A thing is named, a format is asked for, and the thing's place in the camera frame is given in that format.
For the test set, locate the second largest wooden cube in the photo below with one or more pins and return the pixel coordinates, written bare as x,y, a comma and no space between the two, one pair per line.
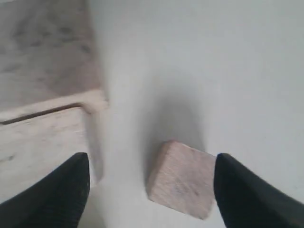
34,145

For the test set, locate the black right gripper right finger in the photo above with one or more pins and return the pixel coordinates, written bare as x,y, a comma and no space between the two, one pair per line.
247,201

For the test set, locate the smallest wooden cube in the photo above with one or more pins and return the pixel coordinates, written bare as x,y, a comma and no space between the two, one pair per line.
182,179

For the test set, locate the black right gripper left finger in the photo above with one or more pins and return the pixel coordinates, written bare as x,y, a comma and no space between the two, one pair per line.
56,201

